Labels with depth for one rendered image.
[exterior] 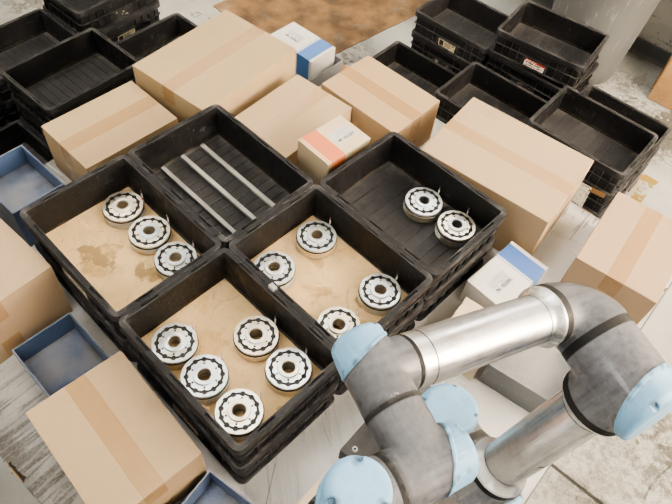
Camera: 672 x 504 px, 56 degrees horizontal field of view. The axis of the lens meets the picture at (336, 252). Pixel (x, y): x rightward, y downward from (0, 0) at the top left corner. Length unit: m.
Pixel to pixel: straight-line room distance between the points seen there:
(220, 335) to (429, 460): 0.85
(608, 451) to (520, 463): 1.36
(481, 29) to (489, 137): 1.44
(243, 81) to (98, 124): 0.43
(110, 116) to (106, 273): 0.52
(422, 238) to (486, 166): 0.28
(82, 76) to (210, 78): 0.85
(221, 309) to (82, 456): 0.43
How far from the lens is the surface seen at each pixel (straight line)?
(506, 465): 1.21
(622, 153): 2.70
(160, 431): 1.39
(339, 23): 3.83
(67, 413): 1.44
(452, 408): 1.30
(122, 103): 1.99
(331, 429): 1.54
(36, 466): 1.60
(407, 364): 0.79
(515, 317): 0.92
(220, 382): 1.41
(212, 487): 1.50
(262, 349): 1.44
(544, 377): 1.66
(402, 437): 0.75
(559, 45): 3.11
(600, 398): 1.01
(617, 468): 2.53
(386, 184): 1.80
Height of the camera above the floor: 2.14
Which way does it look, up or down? 53 degrees down
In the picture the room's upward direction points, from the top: 8 degrees clockwise
